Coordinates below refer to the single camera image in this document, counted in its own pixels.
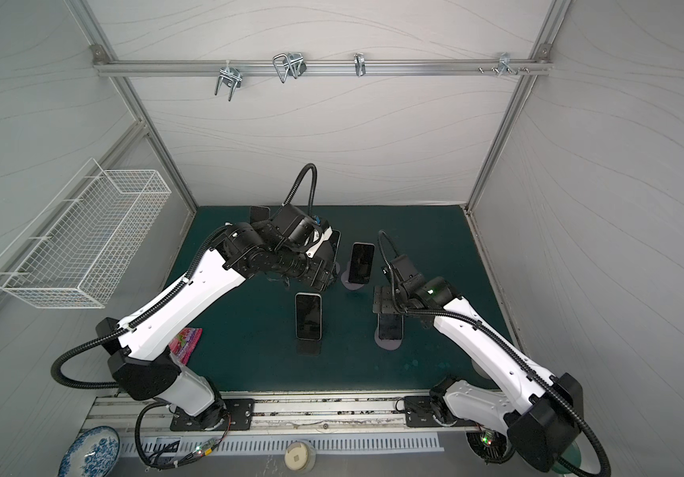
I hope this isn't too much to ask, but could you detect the black phone on grey stand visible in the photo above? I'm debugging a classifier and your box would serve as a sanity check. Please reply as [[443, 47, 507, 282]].
[[348, 242, 376, 285]]

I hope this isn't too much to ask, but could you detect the metal u-bolt clamp left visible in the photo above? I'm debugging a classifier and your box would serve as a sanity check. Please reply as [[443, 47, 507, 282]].
[[214, 65, 243, 101]]

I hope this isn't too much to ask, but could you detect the white wire basket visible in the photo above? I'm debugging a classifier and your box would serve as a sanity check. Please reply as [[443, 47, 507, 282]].
[[0, 159, 171, 309]]

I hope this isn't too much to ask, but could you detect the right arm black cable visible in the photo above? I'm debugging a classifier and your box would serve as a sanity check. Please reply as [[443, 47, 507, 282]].
[[376, 229, 612, 477]]

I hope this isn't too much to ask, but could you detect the aluminium top crossbar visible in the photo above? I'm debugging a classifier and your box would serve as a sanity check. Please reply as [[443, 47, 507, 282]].
[[93, 57, 554, 78]]

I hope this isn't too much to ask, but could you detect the purple snack packet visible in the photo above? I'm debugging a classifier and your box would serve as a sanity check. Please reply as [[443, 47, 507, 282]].
[[169, 327, 203, 365]]

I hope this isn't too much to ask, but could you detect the small round beige container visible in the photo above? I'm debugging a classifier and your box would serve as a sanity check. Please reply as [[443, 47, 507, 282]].
[[284, 440, 316, 473]]

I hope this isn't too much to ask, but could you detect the blue white ceramic plate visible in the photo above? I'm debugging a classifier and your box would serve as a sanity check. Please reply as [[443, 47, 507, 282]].
[[58, 427, 120, 477]]

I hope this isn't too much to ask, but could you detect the metal u-bolt clamp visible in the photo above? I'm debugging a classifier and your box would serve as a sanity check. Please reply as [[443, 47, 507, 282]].
[[214, 65, 243, 101], [272, 52, 307, 83]]

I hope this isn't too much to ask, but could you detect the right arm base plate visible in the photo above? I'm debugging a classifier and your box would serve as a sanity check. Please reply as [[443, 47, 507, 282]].
[[396, 396, 477, 429]]

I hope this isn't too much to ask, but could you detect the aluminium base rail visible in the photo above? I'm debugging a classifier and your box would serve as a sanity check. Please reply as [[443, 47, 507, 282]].
[[80, 390, 477, 438]]

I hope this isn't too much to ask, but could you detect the white vented cable duct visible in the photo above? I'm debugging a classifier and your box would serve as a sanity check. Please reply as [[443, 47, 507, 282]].
[[119, 432, 445, 458]]

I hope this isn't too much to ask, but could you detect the metal clamp small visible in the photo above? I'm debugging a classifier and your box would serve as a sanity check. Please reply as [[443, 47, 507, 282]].
[[353, 53, 366, 78]]

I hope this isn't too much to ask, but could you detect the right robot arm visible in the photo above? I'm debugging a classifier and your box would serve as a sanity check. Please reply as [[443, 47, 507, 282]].
[[373, 277, 584, 472]]

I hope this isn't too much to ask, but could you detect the black phone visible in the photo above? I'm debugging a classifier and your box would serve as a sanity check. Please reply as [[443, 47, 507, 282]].
[[250, 206, 272, 224], [294, 292, 322, 341], [377, 314, 404, 341], [348, 242, 376, 285]]

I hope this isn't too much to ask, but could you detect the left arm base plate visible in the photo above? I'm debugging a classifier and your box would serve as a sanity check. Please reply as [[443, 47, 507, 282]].
[[170, 399, 256, 432]]

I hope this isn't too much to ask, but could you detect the metal bracket right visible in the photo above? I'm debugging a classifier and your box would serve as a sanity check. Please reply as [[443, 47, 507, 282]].
[[477, 53, 529, 77]]

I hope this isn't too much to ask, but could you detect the metal u-bolt clamp middle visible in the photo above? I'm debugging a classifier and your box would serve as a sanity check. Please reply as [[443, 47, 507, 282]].
[[272, 52, 307, 83]]

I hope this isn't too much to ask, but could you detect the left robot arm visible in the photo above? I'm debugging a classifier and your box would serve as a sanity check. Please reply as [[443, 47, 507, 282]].
[[109, 223, 340, 427]]

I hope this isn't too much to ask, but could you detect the grey round phone stand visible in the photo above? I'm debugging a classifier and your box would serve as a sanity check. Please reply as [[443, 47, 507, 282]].
[[374, 330, 403, 351]]

